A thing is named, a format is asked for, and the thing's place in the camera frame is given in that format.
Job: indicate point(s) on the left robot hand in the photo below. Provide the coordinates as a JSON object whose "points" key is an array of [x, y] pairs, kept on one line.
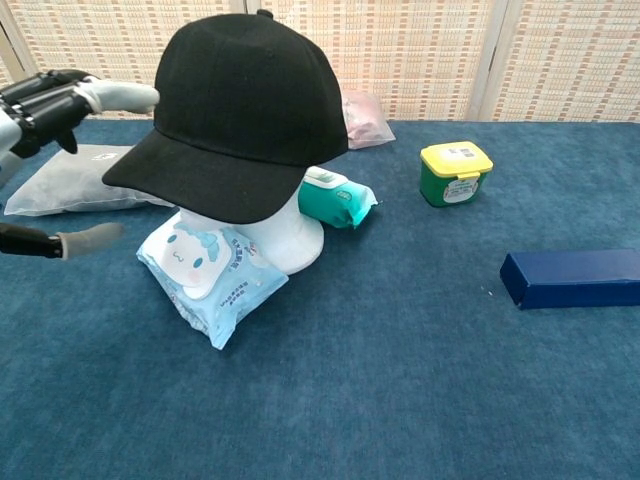
{"points": [[45, 110]]}

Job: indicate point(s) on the white foam mannequin head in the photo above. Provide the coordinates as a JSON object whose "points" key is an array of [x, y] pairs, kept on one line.
{"points": [[290, 240]]}

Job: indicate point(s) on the grey bagged cloth pack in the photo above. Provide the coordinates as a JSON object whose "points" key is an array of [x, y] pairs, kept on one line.
{"points": [[65, 185]]}

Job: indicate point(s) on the green tub with yellow lid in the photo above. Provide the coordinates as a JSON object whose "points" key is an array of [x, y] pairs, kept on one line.
{"points": [[450, 175]]}

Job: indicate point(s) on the pink bagged cloth pack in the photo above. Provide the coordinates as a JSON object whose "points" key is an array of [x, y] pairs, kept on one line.
{"points": [[367, 125]]}

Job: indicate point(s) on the dark blue rectangular box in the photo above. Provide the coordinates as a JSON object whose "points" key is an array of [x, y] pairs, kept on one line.
{"points": [[575, 280]]}

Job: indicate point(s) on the light blue wet wipes pack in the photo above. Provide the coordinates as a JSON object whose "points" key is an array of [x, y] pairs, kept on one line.
{"points": [[240, 295]]}

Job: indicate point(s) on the teal wet wipes pack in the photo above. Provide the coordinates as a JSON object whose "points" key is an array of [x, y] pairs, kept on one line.
{"points": [[335, 200]]}

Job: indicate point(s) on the black baseball cap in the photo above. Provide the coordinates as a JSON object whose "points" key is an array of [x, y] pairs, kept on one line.
{"points": [[240, 110]]}

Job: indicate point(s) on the folding bamboo screen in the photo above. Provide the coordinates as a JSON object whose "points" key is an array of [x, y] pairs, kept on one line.
{"points": [[425, 60]]}

